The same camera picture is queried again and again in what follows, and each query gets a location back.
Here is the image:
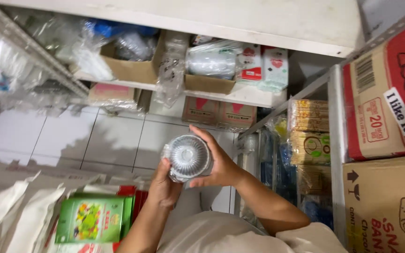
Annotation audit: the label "person's left hand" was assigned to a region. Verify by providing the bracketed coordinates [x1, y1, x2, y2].
[156, 158, 184, 209]

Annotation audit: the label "person's right hand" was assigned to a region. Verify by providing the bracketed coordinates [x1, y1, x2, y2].
[189, 125, 240, 188]

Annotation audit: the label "stack of clear cups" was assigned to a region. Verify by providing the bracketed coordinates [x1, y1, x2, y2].
[160, 133, 214, 183]

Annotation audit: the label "red packets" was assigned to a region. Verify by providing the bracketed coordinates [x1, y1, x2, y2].
[117, 185, 149, 223]

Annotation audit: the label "brown carton with red mark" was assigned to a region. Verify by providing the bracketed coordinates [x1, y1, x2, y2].
[182, 96, 221, 126]
[217, 101, 258, 133]

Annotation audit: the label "person's white shirt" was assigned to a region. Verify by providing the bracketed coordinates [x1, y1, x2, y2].
[156, 190, 348, 253]

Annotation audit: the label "green printed box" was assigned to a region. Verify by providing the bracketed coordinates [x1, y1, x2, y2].
[54, 196, 134, 244]

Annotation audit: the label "white shelf with goods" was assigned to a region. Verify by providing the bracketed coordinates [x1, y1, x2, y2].
[0, 0, 365, 109]

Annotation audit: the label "wrapped pink box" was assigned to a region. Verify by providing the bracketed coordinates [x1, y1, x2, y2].
[88, 83, 144, 110]

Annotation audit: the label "white rack with cartons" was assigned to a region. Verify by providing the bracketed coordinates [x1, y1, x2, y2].
[237, 0, 405, 253]

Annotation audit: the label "heap of white sacks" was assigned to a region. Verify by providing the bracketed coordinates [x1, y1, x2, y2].
[0, 171, 67, 253]

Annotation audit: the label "metal rack with plastic bags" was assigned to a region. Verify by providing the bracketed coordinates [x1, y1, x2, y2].
[0, 0, 90, 115]

